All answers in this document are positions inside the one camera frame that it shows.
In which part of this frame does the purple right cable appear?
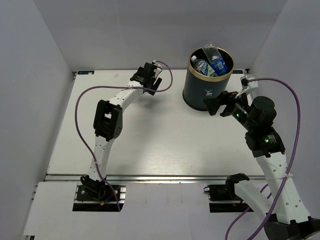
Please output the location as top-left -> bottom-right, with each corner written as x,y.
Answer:
224,77 -> 301,240

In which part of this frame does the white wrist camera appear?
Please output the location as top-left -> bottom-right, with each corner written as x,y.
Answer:
237,74 -> 259,97
151,60 -> 163,78

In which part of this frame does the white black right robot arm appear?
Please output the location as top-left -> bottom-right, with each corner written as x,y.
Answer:
203,91 -> 320,240

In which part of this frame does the dark blue gold-rimmed bin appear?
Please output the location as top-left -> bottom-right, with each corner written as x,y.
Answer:
182,47 -> 235,111

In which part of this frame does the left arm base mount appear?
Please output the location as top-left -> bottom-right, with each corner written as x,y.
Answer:
72,184 -> 126,212

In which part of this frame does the clear bottle blue wrap label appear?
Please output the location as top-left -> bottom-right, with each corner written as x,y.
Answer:
202,43 -> 228,76

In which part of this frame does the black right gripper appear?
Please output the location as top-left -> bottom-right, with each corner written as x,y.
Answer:
202,88 -> 256,131

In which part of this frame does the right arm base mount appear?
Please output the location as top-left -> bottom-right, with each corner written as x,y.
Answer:
203,184 -> 249,213

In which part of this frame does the aluminium table edge rail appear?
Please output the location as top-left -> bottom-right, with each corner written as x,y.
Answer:
44,173 -> 266,185

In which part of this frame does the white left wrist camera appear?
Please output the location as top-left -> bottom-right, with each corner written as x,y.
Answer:
151,60 -> 163,78

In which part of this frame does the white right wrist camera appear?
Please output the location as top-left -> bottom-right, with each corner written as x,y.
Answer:
237,74 -> 259,97

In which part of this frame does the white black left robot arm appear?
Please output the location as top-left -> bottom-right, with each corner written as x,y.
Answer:
80,61 -> 162,200

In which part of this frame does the small bottle green-blue label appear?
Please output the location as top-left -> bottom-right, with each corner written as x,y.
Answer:
190,55 -> 218,77

